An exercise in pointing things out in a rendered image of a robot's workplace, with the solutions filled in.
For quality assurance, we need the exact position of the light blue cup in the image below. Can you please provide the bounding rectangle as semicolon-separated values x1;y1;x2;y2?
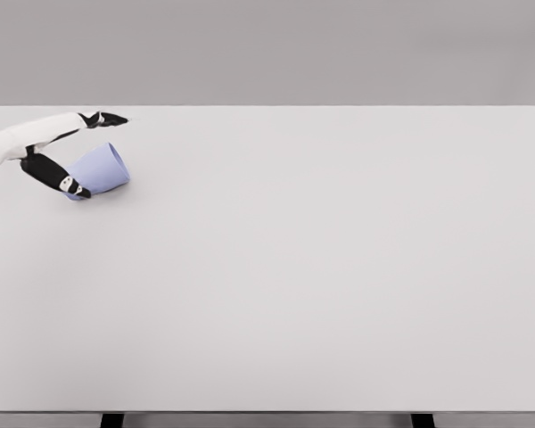
63;142;131;202

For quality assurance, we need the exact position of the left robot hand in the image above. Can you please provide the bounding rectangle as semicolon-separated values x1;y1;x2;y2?
0;111;130;200

